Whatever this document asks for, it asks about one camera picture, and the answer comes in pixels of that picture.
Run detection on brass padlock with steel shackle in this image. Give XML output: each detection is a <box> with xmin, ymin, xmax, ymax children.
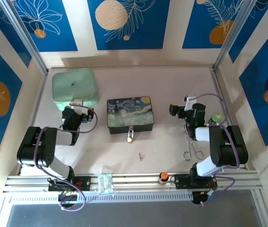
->
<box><xmin>127</xmin><ymin>126</ymin><xmax>135</xmax><ymax>143</ymax></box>

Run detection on mint green zip case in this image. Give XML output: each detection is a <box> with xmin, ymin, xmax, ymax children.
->
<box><xmin>52</xmin><ymin>68</ymin><xmax>100</xmax><ymax>112</ymax></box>

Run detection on starry night tin box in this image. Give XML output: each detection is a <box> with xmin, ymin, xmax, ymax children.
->
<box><xmin>106</xmin><ymin>96</ymin><xmax>157</xmax><ymax>135</ymax></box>

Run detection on orange knob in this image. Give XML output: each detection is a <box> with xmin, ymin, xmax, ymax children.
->
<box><xmin>157</xmin><ymin>172</ymin><xmax>170</xmax><ymax>184</ymax></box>

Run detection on clear plastic packet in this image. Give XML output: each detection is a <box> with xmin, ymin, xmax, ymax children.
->
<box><xmin>97</xmin><ymin>174</ymin><xmax>114</xmax><ymax>196</ymax></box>

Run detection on blue poster with beige circle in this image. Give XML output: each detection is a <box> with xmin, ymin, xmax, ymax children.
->
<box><xmin>87</xmin><ymin>0</ymin><xmax>170</xmax><ymax>51</ymax></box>

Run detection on blue poster with orange circle fern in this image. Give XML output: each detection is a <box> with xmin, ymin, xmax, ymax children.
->
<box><xmin>182</xmin><ymin>0</ymin><xmax>243</xmax><ymax>50</ymax></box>

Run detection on blue poster with white flower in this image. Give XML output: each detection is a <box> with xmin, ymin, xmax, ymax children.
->
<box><xmin>13</xmin><ymin>0</ymin><xmax>78</xmax><ymax>53</ymax></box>

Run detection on blue poster with white lines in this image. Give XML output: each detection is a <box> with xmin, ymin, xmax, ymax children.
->
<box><xmin>0</xmin><ymin>0</ymin><xmax>32</xmax><ymax>69</ymax></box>
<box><xmin>228</xmin><ymin>0</ymin><xmax>268</xmax><ymax>63</ymax></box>

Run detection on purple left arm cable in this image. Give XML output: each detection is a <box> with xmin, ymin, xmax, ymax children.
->
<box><xmin>34</xmin><ymin>100</ymin><xmax>99</xmax><ymax>211</ymax></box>

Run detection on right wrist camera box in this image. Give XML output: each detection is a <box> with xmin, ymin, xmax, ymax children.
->
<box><xmin>184</xmin><ymin>95</ymin><xmax>198</xmax><ymax>111</ymax></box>

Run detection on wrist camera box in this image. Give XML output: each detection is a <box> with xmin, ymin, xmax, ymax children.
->
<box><xmin>69</xmin><ymin>99</ymin><xmax>88</xmax><ymax>114</ymax></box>
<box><xmin>184</xmin><ymin>95</ymin><xmax>198</xmax><ymax>111</ymax></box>

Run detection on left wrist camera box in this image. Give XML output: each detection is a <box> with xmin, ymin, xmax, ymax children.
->
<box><xmin>69</xmin><ymin>99</ymin><xmax>88</xmax><ymax>114</ymax></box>

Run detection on metal forceps with ring handles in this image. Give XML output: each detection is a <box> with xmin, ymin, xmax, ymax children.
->
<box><xmin>182</xmin><ymin>122</ymin><xmax>204</xmax><ymax>161</ymax></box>

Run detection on aluminium table side rail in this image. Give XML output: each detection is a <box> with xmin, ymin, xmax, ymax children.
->
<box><xmin>30</xmin><ymin>68</ymin><xmax>49</xmax><ymax>130</ymax></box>
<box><xmin>210</xmin><ymin>67</ymin><xmax>248</xmax><ymax>170</ymax></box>

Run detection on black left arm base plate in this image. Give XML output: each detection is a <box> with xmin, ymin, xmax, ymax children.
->
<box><xmin>48</xmin><ymin>175</ymin><xmax>92</xmax><ymax>192</ymax></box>

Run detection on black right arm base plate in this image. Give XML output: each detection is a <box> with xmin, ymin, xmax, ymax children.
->
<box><xmin>173</xmin><ymin>174</ymin><xmax>218</xmax><ymax>190</ymax></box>

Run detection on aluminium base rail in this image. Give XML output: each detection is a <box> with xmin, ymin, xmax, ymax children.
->
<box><xmin>2</xmin><ymin>170</ymin><xmax>263</xmax><ymax>193</ymax></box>

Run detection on grey slotted cable duct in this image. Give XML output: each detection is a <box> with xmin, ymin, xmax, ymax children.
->
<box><xmin>3</xmin><ymin>191</ymin><xmax>257</xmax><ymax>204</ymax></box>

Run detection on aluminium frame post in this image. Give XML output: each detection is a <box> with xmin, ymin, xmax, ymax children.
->
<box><xmin>0</xmin><ymin>0</ymin><xmax>49</xmax><ymax>75</ymax></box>
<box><xmin>213</xmin><ymin>0</ymin><xmax>255</xmax><ymax>70</ymax></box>

